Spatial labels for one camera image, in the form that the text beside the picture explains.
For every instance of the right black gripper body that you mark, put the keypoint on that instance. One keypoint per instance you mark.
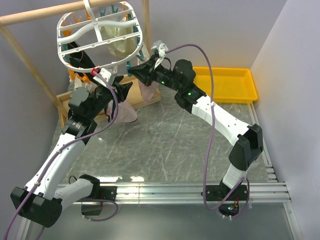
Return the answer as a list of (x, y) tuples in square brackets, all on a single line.
[(162, 76)]

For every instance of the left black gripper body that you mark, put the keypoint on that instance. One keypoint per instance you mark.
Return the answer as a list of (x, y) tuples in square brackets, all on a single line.
[(102, 98)]

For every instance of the teal clothes peg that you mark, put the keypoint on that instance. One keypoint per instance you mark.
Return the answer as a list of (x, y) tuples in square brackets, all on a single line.
[(129, 68)]

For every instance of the pink underwear navy trim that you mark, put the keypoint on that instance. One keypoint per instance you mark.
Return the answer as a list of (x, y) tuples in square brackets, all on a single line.
[(126, 112)]

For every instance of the orange clothes peg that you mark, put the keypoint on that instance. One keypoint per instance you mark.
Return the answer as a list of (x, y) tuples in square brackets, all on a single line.
[(84, 78)]

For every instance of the white clip hanger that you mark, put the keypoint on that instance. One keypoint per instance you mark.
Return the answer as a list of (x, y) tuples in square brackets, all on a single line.
[(67, 34)]

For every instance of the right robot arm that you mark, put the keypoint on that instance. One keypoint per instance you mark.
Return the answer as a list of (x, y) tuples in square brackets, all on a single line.
[(246, 140)]

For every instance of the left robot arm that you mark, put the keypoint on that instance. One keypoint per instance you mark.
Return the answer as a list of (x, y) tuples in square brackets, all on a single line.
[(39, 200)]

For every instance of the white cream underwear left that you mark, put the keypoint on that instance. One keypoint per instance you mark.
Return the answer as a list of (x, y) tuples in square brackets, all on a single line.
[(78, 83)]

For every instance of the pale green underwear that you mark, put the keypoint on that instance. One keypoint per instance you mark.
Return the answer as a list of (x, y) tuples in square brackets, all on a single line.
[(120, 48)]

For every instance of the black underwear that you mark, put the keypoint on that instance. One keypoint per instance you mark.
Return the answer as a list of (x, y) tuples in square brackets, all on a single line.
[(81, 60)]

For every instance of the wooden drying rack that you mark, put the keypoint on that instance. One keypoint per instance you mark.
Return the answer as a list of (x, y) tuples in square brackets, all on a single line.
[(79, 14)]

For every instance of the yellow plastic tray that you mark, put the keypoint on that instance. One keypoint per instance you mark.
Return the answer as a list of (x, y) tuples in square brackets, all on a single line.
[(231, 85)]

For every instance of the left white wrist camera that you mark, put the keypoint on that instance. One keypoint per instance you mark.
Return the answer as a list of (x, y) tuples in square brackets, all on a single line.
[(105, 74)]

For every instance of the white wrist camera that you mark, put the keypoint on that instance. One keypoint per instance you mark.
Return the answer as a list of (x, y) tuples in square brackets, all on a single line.
[(160, 49), (105, 74)]

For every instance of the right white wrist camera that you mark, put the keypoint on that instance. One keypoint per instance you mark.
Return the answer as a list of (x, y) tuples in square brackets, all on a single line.
[(160, 49)]

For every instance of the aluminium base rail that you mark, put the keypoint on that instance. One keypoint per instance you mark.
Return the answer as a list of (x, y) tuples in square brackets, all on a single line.
[(176, 211)]

